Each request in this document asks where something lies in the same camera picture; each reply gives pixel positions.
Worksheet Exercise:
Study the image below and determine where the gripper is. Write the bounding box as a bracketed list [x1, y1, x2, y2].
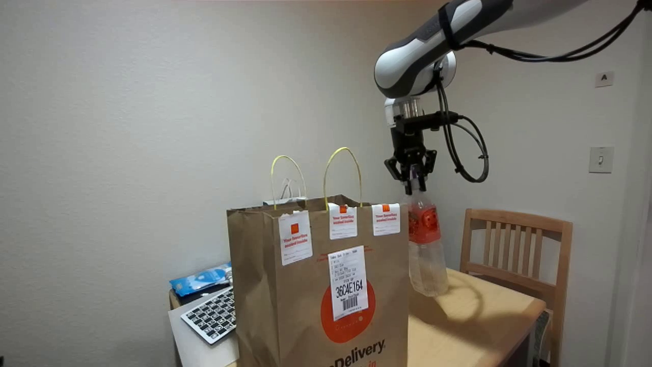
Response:
[384, 127, 438, 196]

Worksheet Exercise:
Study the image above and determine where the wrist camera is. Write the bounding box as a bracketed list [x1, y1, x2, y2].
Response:
[394, 112, 460, 132]

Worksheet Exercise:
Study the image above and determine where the grey laptop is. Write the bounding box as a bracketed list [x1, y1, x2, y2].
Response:
[168, 285, 240, 367]

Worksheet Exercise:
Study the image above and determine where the wooden chair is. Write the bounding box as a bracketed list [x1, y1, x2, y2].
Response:
[459, 208, 574, 367]

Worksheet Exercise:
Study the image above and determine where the clear bottle with red label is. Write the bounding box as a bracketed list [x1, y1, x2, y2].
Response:
[407, 171, 450, 298]

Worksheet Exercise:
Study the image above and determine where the white wall switch plate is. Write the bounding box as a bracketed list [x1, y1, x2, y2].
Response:
[589, 146, 615, 174]

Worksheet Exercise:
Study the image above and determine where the blue plastic packet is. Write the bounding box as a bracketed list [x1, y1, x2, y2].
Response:
[169, 262, 233, 298]

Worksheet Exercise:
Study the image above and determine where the white bag with string handles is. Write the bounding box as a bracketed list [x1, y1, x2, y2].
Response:
[263, 178, 309, 206]

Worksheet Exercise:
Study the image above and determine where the brown paper bag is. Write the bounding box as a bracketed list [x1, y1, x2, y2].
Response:
[227, 147, 410, 367]

